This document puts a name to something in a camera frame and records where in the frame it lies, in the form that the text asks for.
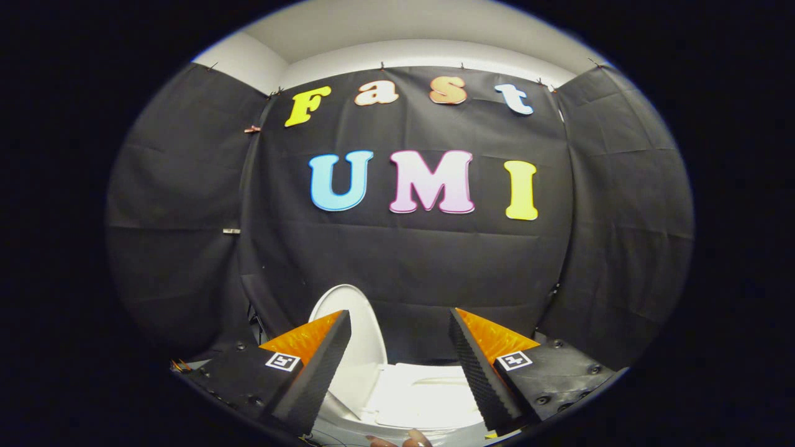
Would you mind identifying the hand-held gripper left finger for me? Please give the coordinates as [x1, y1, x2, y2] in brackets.
[180, 309, 353, 437]

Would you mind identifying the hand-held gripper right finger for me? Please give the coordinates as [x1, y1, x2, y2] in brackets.
[448, 307, 624, 435]

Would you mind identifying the black backdrop cloth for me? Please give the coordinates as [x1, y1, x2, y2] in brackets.
[106, 61, 694, 373]

